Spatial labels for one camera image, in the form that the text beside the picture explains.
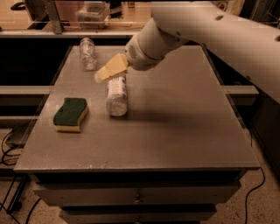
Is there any black cable right floor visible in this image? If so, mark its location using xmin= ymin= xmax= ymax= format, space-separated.
xmin=243 ymin=128 xmax=266 ymax=224

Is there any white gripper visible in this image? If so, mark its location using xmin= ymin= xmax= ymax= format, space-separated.
xmin=94 ymin=34 xmax=161 ymax=83

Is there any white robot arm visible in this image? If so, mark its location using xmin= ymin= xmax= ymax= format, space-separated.
xmin=94 ymin=1 xmax=280 ymax=102

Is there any black cables left floor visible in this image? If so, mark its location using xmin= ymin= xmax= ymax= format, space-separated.
xmin=0 ymin=122 xmax=42 ymax=224

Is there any grey metal shelf rail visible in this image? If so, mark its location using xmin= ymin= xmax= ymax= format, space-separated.
xmin=0 ymin=0 xmax=280 ymax=39

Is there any grey table with drawers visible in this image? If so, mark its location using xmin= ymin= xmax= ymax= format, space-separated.
xmin=16 ymin=45 xmax=259 ymax=224

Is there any dark box on floor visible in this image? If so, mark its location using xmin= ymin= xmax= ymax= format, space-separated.
xmin=5 ymin=124 xmax=30 ymax=148

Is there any green and yellow sponge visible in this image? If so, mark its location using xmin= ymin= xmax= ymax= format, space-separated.
xmin=52 ymin=98 xmax=89 ymax=133

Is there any clear plastic storage box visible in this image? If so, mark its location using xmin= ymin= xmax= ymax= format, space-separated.
xmin=75 ymin=1 xmax=110 ymax=30

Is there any clear crumpled plastic bottle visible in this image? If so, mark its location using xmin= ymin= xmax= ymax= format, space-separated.
xmin=80 ymin=38 xmax=97 ymax=71

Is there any blue labelled plastic bottle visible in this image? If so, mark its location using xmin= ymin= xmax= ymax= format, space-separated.
xmin=106 ymin=76 xmax=128 ymax=116

